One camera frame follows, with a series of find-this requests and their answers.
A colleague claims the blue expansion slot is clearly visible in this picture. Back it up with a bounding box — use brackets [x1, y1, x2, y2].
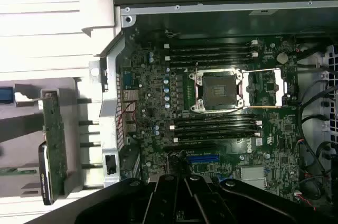
[185, 154, 220, 163]

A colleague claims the long black expansion slot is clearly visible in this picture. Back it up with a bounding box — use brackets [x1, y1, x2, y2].
[163, 143, 219, 154]

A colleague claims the silver chipset heatsink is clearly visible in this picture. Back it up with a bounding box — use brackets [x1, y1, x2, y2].
[239, 167, 266, 188]

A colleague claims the RAM slot with white latches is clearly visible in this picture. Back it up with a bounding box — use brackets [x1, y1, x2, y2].
[173, 132, 262, 143]
[163, 39, 259, 50]
[170, 120, 262, 131]
[163, 51, 259, 62]

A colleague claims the green motherboard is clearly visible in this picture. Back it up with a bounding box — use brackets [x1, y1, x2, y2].
[120, 32, 302, 203]

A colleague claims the open grey PC case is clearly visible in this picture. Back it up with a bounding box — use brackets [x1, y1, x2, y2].
[88, 0, 338, 224]

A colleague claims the CPU socket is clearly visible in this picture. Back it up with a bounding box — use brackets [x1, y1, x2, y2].
[189, 67, 245, 114]

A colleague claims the blue rear port connector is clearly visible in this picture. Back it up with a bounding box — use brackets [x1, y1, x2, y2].
[123, 72, 133, 89]

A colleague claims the metal socket cover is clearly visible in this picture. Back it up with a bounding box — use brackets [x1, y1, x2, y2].
[239, 67, 288, 108]

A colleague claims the green RAM stick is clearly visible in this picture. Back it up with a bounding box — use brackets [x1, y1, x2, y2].
[0, 168, 37, 177]

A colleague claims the grey parts rack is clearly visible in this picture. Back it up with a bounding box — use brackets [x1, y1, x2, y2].
[0, 77, 105, 201]

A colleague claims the metal disk bay cage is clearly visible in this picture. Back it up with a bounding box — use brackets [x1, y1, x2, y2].
[297, 43, 338, 161]

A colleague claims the silver coin cell battery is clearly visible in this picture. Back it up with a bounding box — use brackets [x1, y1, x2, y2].
[276, 51, 289, 64]

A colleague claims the red and black twisted wire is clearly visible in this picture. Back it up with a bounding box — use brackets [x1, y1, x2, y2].
[118, 101, 138, 129]

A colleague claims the black internal cable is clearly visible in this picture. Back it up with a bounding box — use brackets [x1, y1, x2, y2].
[299, 80, 331, 114]
[301, 115, 332, 129]
[314, 141, 338, 164]

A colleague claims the hard disk with blue bracket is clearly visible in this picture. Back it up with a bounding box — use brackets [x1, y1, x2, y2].
[0, 86, 13, 105]

